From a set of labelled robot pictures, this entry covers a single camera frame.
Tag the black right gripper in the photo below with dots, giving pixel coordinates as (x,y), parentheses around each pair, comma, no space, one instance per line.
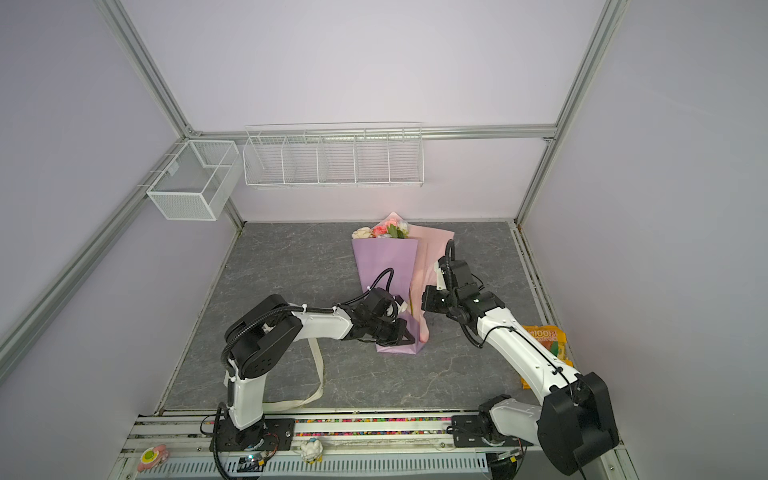
(430,296)

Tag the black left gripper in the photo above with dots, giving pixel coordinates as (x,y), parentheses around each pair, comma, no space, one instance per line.
(397,337)

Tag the cream fake rose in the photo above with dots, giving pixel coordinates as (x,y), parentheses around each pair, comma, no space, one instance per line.
(363,233)

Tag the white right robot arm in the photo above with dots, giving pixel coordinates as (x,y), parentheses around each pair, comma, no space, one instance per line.
(573,422)

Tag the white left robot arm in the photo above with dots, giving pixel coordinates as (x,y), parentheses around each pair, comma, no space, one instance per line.
(255,344)

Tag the yellow snack bag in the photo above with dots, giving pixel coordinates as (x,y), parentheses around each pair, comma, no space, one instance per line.
(553,339)

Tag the white crumpled toy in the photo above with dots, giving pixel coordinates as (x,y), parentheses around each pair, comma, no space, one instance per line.
(312,451)

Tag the white mesh box basket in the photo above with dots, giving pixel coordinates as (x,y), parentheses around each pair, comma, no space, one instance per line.
(198,181)

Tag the pink green round toy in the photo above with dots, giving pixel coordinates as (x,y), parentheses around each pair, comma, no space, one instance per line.
(151,457)

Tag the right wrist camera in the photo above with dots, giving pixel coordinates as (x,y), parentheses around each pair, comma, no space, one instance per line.
(455,274)

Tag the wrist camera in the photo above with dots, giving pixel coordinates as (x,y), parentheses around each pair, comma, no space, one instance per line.
(455,274)
(381,303)

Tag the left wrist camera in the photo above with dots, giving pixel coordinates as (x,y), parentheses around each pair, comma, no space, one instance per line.
(381,303)

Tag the front rail base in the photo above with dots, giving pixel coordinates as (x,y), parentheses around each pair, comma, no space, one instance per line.
(328,444)

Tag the white wire shelf basket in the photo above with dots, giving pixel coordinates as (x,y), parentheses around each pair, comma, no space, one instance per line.
(334,154)

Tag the aluminium enclosure frame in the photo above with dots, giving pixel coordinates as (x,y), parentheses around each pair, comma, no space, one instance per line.
(17,343)

